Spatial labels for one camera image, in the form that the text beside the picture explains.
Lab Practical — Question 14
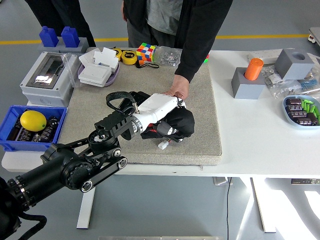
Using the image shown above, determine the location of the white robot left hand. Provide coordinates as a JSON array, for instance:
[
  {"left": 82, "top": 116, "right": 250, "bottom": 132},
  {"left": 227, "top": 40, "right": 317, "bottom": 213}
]
[{"left": 136, "top": 92, "right": 188, "bottom": 136}]

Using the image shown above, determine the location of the person's left hand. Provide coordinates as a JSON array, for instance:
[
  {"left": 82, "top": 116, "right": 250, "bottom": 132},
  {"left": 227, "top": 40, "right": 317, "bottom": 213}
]
[{"left": 163, "top": 74, "right": 191, "bottom": 101}]

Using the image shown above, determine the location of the black glossy panel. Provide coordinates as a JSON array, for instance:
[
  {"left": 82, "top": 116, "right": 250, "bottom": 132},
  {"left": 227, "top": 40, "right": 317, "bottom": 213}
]
[{"left": 122, "top": 91, "right": 187, "bottom": 144}]

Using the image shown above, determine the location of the black rag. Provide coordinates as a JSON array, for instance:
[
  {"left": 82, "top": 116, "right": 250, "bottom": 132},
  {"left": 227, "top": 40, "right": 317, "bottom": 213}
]
[{"left": 140, "top": 106, "right": 196, "bottom": 141}]

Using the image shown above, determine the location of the black table control panel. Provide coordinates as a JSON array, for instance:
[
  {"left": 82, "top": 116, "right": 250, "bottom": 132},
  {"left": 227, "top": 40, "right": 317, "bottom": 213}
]
[{"left": 291, "top": 178, "right": 320, "bottom": 186}]

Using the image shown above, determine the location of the clear bag of screws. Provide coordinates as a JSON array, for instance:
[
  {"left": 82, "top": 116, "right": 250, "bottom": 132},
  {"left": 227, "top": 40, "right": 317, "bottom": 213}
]
[{"left": 152, "top": 45, "right": 183, "bottom": 67}]

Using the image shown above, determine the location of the grey-brown mat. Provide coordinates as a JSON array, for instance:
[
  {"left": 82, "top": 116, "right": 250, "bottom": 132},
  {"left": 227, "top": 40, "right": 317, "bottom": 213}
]
[{"left": 59, "top": 47, "right": 223, "bottom": 166}]

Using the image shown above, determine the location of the person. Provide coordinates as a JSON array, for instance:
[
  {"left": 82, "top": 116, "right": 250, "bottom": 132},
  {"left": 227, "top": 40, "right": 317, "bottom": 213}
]
[
  {"left": 24, "top": 0, "right": 97, "bottom": 48},
  {"left": 120, "top": 0, "right": 233, "bottom": 50}
]

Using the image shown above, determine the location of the grey block holder base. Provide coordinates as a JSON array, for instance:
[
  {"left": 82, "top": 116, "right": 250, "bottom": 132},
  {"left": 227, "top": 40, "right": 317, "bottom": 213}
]
[{"left": 37, "top": 36, "right": 90, "bottom": 54}]

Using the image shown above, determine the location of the purple tray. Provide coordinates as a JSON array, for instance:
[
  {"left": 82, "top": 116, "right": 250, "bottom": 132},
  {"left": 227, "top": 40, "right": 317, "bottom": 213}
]
[{"left": 77, "top": 62, "right": 120, "bottom": 88}]

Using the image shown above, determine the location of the blue plastic block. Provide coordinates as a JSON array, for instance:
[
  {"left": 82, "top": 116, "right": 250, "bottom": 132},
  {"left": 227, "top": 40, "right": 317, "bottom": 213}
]
[
  {"left": 39, "top": 26, "right": 60, "bottom": 48},
  {"left": 60, "top": 26, "right": 81, "bottom": 48}
]

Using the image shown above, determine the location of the grey block with socket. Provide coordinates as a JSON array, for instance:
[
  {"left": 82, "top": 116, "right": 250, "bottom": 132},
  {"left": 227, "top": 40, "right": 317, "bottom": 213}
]
[{"left": 230, "top": 66, "right": 267, "bottom": 100}]

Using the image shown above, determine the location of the orange cylinder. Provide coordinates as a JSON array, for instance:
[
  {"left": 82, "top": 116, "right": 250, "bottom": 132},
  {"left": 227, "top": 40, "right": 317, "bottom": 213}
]
[{"left": 243, "top": 57, "right": 264, "bottom": 82}]

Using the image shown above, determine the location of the clear plastic bag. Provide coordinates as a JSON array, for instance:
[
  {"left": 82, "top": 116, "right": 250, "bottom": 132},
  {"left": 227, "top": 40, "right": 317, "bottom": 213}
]
[{"left": 60, "top": 52, "right": 83, "bottom": 88}]

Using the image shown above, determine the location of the clear bag of nuts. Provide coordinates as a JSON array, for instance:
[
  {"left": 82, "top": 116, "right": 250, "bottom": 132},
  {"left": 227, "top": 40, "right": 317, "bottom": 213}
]
[{"left": 260, "top": 63, "right": 283, "bottom": 83}]

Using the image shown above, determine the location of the grey box under table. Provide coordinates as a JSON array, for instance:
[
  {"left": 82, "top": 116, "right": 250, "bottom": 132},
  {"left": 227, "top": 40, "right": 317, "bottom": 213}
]
[{"left": 212, "top": 176, "right": 234, "bottom": 186}]

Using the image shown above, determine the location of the clear bag of metal parts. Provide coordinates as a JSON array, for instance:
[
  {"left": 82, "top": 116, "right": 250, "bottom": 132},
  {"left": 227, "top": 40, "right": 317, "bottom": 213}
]
[{"left": 264, "top": 74, "right": 303, "bottom": 100}]

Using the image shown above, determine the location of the light blue bowl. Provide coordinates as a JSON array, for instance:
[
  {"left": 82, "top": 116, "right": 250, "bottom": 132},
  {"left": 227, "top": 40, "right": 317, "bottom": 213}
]
[{"left": 281, "top": 94, "right": 320, "bottom": 131}]

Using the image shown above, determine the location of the grey block with round hole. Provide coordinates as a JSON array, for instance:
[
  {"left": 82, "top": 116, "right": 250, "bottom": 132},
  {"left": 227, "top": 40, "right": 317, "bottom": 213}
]
[{"left": 274, "top": 48, "right": 315, "bottom": 81}]

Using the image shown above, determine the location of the white table leg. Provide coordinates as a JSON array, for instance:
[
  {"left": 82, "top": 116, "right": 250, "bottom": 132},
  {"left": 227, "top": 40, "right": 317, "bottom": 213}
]
[
  {"left": 76, "top": 186, "right": 98, "bottom": 230},
  {"left": 250, "top": 177, "right": 277, "bottom": 234}
]

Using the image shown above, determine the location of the yellow lemon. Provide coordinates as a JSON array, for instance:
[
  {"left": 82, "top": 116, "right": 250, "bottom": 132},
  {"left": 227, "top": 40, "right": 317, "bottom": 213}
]
[{"left": 19, "top": 110, "right": 48, "bottom": 132}]

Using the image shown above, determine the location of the clear bag of blue resistors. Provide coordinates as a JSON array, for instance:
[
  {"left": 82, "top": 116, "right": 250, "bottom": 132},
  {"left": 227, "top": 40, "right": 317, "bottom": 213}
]
[{"left": 296, "top": 71, "right": 320, "bottom": 95}]

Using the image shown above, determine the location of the blue plastic bin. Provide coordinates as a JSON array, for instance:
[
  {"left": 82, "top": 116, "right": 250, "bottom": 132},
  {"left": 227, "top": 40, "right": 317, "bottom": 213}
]
[{"left": 0, "top": 105, "right": 68, "bottom": 153}]

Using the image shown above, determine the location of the white cart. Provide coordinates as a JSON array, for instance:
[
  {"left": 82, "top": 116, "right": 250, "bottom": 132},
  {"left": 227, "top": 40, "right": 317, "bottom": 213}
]
[{"left": 307, "top": 26, "right": 320, "bottom": 48}]

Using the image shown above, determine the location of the white wire connector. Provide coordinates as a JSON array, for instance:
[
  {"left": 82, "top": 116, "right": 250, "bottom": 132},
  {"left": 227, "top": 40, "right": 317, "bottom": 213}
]
[{"left": 157, "top": 139, "right": 175, "bottom": 150}]

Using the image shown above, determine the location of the yellow tape measure with strap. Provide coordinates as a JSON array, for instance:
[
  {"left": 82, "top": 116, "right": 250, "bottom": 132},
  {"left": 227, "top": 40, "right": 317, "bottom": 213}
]
[{"left": 121, "top": 49, "right": 160, "bottom": 70}]

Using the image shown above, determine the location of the white switch box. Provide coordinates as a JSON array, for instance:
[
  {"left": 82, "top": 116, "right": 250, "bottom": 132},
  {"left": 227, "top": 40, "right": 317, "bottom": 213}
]
[
  {"left": 81, "top": 63, "right": 113, "bottom": 81},
  {"left": 78, "top": 74, "right": 110, "bottom": 88}
]

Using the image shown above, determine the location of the grey electrical enclosure box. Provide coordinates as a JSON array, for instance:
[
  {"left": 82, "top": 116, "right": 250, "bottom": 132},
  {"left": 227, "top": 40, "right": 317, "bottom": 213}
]
[{"left": 19, "top": 51, "right": 82, "bottom": 108}]

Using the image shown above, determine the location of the black power cable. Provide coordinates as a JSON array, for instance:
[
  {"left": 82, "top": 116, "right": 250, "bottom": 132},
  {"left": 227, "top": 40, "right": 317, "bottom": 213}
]
[{"left": 225, "top": 177, "right": 232, "bottom": 240}]

